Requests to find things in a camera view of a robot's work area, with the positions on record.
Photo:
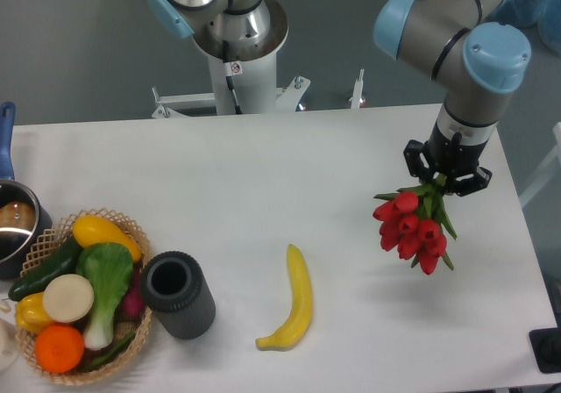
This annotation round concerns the orange fruit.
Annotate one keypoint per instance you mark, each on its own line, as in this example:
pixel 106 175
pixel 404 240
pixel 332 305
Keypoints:
pixel 59 348

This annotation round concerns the purple red radish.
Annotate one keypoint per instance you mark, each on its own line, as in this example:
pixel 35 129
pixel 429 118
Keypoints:
pixel 132 304

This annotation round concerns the dark grey ribbed vase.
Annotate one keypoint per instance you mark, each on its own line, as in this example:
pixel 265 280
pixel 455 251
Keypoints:
pixel 174 288

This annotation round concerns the white round radish slice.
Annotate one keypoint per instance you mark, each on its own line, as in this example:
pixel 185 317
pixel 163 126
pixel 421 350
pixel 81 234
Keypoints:
pixel 68 298

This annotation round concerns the black device at edge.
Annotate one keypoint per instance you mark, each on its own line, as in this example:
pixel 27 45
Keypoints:
pixel 546 349

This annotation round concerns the dark green bean pod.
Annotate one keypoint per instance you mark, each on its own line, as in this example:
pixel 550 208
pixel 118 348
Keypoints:
pixel 109 355

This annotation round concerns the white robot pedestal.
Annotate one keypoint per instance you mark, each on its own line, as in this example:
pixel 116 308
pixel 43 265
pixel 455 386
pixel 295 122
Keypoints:
pixel 241 51

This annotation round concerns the yellow banana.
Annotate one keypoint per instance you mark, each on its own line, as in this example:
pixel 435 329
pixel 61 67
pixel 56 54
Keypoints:
pixel 296 325

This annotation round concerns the green cucumber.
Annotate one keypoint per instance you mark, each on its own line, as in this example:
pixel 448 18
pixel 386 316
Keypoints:
pixel 63 261

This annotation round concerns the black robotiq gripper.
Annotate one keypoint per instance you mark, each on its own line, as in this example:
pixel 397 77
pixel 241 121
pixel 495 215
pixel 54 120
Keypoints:
pixel 452 151

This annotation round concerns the blue plastic bag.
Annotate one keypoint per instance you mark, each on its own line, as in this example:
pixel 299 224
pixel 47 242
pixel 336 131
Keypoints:
pixel 544 15

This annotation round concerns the yellow bell pepper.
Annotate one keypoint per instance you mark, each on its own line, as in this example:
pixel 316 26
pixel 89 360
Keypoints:
pixel 31 315

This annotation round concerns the white garlic piece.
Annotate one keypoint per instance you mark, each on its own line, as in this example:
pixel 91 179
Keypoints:
pixel 4 306

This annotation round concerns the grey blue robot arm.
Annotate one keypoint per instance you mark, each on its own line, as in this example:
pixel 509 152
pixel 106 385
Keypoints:
pixel 480 64

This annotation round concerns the woven wicker basket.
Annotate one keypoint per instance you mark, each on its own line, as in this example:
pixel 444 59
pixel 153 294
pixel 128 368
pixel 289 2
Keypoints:
pixel 134 330

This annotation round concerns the white frame at right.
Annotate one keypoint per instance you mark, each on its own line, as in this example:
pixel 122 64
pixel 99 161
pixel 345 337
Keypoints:
pixel 544 172

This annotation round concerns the blue handled saucepan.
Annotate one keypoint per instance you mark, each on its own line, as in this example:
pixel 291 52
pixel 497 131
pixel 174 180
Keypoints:
pixel 23 217

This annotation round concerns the yellow squash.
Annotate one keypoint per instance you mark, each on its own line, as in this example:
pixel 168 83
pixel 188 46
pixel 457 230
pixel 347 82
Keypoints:
pixel 89 230

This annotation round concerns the red tulip bouquet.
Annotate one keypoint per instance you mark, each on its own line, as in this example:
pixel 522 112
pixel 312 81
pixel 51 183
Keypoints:
pixel 415 223

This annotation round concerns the green bok choy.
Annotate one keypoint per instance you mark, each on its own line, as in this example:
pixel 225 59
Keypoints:
pixel 108 267

